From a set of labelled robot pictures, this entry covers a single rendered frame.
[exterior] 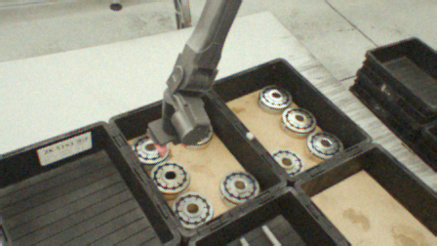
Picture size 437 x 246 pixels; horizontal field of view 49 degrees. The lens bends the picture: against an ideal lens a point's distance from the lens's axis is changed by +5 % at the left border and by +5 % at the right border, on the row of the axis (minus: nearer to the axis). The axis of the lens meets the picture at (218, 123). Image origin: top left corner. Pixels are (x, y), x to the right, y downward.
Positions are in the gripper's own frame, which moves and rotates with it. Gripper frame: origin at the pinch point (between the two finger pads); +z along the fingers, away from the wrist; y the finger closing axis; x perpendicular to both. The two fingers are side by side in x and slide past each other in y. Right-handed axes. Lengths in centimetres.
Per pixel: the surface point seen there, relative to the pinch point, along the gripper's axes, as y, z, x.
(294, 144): 37.9, 14.6, -5.9
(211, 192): 7.3, 13.3, -8.7
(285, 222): 19.5, 12.8, -24.8
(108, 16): 56, 111, 180
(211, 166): 11.8, 13.9, -1.5
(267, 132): 33.8, 14.9, 1.6
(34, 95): -18, 30, 57
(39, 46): 7, 108, 165
